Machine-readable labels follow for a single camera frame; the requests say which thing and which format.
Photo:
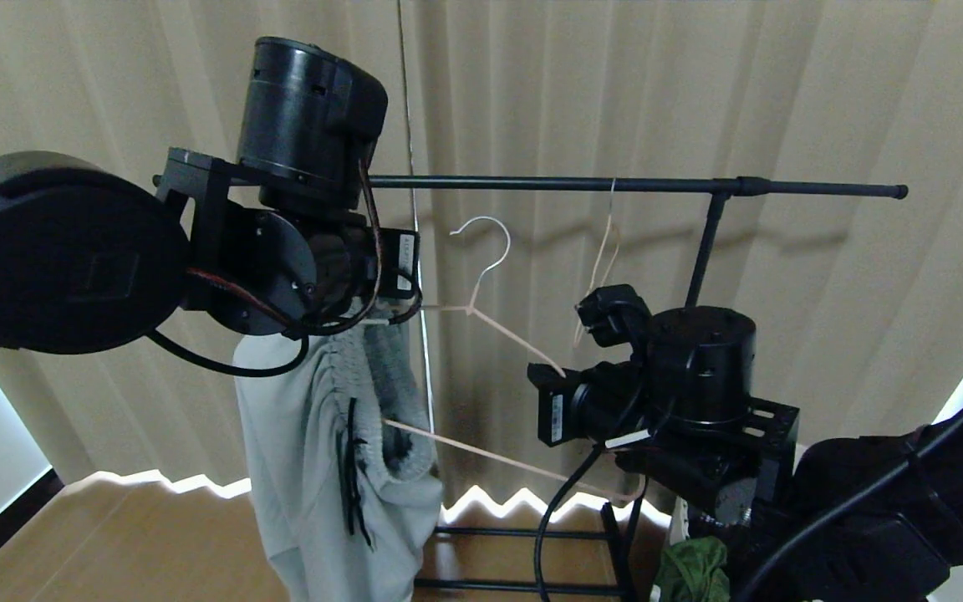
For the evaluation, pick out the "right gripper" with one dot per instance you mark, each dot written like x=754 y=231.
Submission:
x=598 y=401

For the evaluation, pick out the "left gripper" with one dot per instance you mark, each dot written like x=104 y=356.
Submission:
x=323 y=267

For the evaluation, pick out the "pink clothes hanger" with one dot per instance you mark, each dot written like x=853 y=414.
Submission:
x=613 y=201
x=515 y=336

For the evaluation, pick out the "pale grey shorts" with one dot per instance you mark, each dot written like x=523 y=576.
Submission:
x=298 y=468

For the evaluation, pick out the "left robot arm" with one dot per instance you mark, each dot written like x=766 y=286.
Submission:
x=47 y=251

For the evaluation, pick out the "white laundry basket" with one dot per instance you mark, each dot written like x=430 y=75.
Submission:
x=680 y=522

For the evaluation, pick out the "black clothes rack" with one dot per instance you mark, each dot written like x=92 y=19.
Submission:
x=532 y=181

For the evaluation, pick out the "green garment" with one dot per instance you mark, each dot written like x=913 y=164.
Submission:
x=695 y=573

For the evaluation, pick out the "beige curtain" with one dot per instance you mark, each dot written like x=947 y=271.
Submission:
x=782 y=84

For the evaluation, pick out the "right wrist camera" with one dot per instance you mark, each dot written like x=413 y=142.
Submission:
x=611 y=313

